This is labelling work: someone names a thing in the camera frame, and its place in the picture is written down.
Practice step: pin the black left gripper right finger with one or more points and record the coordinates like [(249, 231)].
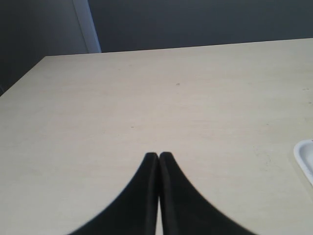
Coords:
[(184, 211)]

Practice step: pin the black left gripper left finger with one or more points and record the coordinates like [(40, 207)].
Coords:
[(134, 210)]

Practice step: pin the white plastic tray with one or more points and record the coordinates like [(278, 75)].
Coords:
[(303, 153)]

